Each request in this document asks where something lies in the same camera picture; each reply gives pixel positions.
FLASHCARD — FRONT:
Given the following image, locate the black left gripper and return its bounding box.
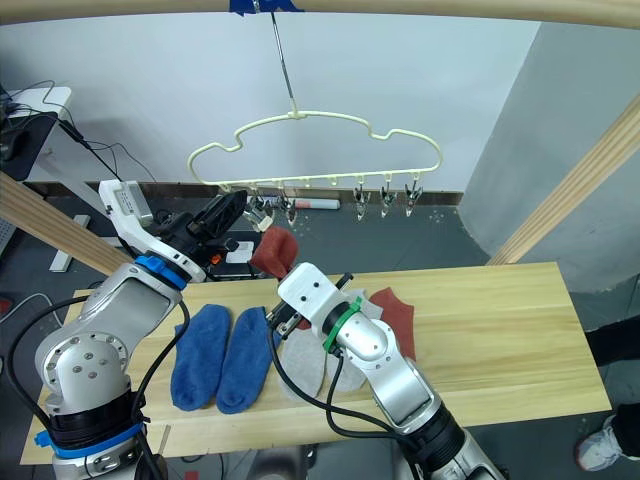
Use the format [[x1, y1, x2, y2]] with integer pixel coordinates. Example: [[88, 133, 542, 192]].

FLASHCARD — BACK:
[[148, 192, 250, 267]]

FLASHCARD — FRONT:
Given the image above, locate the grey sock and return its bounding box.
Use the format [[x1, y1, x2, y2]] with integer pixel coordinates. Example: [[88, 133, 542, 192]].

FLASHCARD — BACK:
[[323, 286, 386, 395], [276, 327, 327, 402]]

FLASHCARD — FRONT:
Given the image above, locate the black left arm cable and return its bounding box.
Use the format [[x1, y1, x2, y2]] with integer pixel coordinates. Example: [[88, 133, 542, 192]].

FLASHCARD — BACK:
[[0, 294, 194, 480]]

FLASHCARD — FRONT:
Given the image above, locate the red sock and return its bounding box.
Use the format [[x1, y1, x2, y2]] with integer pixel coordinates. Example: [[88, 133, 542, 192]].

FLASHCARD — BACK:
[[366, 285, 418, 362], [249, 225, 300, 280]]

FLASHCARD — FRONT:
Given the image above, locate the blue wrist ring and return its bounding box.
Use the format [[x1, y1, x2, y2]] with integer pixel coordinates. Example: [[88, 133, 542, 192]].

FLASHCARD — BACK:
[[135, 254, 190, 292]]

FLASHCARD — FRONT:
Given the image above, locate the metal hanger hook rod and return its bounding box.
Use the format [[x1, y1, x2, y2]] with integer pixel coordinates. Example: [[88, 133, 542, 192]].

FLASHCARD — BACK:
[[268, 10, 299, 114]]

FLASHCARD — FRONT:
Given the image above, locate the blue tape strip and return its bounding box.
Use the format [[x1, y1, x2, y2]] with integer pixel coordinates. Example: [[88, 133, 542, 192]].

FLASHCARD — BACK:
[[228, 0, 306, 16]]

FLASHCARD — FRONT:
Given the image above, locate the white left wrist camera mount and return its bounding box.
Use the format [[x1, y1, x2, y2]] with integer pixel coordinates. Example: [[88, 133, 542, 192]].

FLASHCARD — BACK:
[[97, 179, 207, 284]]

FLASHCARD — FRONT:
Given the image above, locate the metal hanger clip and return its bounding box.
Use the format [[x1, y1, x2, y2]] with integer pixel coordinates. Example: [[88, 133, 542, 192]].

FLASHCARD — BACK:
[[352, 185, 371, 222], [378, 184, 397, 219], [403, 182, 425, 219], [248, 193, 276, 232], [278, 190, 300, 225]]

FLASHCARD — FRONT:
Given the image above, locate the green zip tie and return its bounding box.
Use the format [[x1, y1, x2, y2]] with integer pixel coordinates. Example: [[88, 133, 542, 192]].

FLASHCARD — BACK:
[[321, 296, 364, 352]]

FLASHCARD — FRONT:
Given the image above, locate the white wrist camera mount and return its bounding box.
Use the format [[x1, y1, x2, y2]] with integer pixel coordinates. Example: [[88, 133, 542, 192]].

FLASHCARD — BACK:
[[276, 261, 352, 337], [97, 179, 207, 284]]

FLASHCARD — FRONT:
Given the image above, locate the cream plastic clip hanger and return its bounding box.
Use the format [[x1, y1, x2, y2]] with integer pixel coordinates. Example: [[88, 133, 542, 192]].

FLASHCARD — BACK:
[[187, 108, 444, 194]]

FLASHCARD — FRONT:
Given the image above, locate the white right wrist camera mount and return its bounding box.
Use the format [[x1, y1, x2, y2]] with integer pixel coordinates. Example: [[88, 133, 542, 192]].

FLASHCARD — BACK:
[[276, 261, 352, 337]]

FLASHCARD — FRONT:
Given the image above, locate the person's black trouser leg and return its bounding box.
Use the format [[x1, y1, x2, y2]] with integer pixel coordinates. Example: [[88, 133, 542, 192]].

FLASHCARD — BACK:
[[583, 319, 640, 462]]

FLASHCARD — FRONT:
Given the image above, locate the horizontal wooden beam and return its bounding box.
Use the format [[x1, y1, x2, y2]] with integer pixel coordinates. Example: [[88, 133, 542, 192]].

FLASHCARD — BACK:
[[0, 0, 640, 27]]

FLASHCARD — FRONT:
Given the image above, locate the slanted wooden beam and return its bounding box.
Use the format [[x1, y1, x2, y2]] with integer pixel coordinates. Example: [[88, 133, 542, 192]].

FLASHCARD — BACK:
[[0, 168, 135, 277], [486, 91, 640, 267]]

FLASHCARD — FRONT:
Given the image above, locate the white tube with red end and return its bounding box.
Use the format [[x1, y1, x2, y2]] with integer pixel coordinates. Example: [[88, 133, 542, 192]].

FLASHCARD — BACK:
[[293, 198, 342, 212]]

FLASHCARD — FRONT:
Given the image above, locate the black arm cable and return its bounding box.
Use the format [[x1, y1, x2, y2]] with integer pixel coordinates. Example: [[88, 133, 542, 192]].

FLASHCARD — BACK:
[[268, 319, 417, 480], [0, 294, 194, 480]]

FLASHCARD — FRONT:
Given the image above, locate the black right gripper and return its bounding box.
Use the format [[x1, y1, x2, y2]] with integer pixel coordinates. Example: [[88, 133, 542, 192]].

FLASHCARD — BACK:
[[265, 272, 355, 338]]

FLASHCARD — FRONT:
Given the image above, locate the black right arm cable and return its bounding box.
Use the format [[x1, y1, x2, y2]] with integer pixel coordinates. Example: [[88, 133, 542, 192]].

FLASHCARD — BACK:
[[268, 319, 417, 480]]

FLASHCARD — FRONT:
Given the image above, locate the white sneaker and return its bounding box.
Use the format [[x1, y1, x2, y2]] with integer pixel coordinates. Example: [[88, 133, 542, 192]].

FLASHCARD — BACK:
[[573, 413, 625, 472]]

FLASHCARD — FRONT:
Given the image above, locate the black computer mouse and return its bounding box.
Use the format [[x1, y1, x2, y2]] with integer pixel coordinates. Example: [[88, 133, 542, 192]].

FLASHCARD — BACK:
[[0, 130, 25, 162]]

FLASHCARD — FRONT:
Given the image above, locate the white desk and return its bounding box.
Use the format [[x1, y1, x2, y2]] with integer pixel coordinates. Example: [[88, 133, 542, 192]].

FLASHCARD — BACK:
[[0, 86, 122, 274]]

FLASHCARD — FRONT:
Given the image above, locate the blue sock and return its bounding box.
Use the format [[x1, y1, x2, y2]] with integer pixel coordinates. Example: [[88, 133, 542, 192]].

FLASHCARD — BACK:
[[215, 306, 282, 416], [170, 304, 234, 412]]

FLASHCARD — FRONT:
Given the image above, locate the black background cable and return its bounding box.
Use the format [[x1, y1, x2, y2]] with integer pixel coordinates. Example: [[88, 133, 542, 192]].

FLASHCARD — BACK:
[[0, 79, 159, 187]]

